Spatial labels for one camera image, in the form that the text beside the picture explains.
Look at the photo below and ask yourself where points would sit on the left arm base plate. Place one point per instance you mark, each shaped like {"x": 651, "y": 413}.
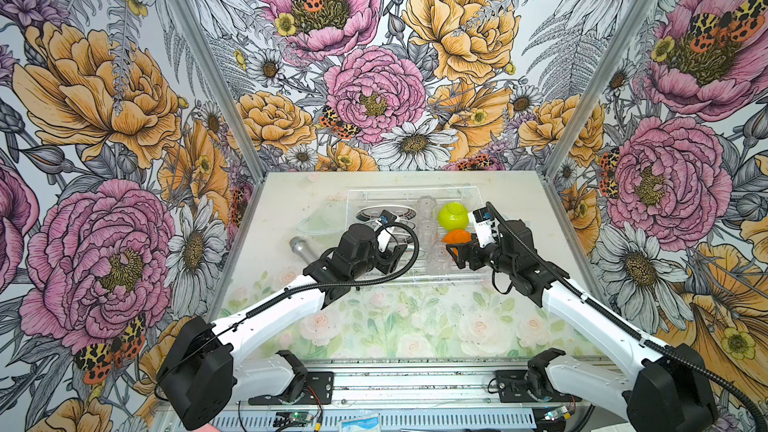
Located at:
{"x": 315, "y": 388}

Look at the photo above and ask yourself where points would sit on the white wire dish rack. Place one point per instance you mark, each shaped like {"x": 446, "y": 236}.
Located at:
{"x": 468, "y": 195}

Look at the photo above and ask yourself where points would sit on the small circuit board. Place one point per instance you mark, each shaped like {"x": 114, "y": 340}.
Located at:
{"x": 287, "y": 419}

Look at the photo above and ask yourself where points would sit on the lime green bowl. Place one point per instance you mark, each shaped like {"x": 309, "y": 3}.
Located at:
{"x": 453, "y": 216}

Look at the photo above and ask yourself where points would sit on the clear glass near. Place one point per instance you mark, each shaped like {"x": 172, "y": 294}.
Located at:
{"x": 438, "y": 259}

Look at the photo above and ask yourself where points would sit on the clear glass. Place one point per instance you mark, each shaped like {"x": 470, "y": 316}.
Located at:
{"x": 425, "y": 208}
{"x": 438, "y": 259}
{"x": 427, "y": 233}

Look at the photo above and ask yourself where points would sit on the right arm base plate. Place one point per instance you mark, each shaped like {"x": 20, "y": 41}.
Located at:
{"x": 514, "y": 386}

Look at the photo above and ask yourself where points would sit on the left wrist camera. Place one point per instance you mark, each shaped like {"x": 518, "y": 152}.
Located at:
{"x": 384, "y": 222}

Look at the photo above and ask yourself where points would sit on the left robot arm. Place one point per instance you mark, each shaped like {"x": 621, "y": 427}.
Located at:
{"x": 204, "y": 371}

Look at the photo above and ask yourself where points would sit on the orange bowl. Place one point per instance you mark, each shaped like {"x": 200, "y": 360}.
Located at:
{"x": 457, "y": 237}

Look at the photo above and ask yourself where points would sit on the clear glass far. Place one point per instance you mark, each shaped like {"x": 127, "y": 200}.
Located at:
{"x": 425, "y": 208}

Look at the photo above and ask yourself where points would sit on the clear glass middle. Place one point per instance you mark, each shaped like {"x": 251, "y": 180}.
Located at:
{"x": 427, "y": 233}

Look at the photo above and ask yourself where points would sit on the pink wooden plate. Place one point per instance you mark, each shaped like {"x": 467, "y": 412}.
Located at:
{"x": 373, "y": 213}

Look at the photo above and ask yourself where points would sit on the aluminium frame rail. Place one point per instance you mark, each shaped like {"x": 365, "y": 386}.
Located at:
{"x": 429, "y": 395}

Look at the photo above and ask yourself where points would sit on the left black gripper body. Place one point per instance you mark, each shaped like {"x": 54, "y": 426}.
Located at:
{"x": 386, "y": 262}

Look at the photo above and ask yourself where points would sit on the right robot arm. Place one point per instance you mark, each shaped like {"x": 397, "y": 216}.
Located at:
{"x": 655, "y": 387}

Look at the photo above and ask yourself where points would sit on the grey metal cylinder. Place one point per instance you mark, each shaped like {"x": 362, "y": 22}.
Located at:
{"x": 300, "y": 247}

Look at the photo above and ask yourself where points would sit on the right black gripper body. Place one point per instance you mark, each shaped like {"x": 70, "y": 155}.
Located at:
{"x": 490, "y": 256}

